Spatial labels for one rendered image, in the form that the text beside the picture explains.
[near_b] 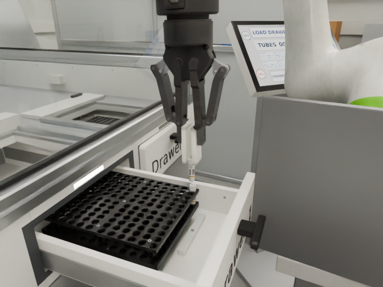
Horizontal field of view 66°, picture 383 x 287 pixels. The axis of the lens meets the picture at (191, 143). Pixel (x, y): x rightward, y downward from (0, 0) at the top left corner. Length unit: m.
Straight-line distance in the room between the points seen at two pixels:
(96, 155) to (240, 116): 1.68
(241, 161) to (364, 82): 1.69
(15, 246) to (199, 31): 0.40
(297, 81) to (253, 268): 1.11
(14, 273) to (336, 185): 0.51
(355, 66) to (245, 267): 1.20
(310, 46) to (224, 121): 1.52
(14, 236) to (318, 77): 0.66
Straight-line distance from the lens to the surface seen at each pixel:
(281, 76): 1.20
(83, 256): 0.47
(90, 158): 0.57
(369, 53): 0.72
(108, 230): 0.49
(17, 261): 0.51
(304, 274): 0.67
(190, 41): 0.44
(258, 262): 1.68
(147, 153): 0.70
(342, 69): 0.72
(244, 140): 2.22
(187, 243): 0.53
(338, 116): 0.51
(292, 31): 0.78
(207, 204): 0.62
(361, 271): 0.65
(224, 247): 0.41
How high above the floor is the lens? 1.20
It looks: 23 degrees down
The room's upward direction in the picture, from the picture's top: straight up
